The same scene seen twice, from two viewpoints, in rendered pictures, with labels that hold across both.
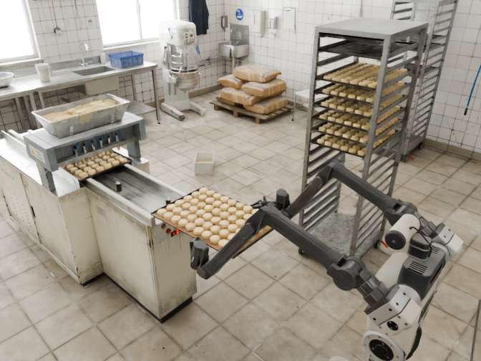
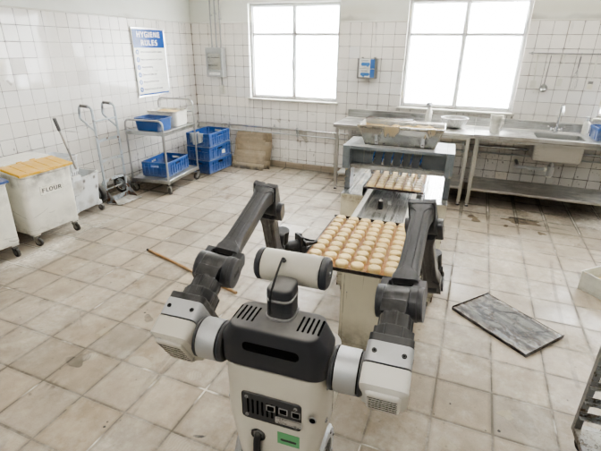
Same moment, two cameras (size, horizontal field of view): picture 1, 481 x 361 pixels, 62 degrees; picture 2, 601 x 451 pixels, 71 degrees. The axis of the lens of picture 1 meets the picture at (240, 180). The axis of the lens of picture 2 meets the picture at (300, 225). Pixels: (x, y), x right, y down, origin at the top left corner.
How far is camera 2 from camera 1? 1.60 m
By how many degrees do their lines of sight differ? 60
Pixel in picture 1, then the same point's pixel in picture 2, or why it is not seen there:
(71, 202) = (350, 203)
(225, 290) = (426, 387)
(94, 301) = (334, 303)
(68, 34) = (554, 93)
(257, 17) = not seen: outside the picture
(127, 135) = (436, 167)
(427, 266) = (256, 321)
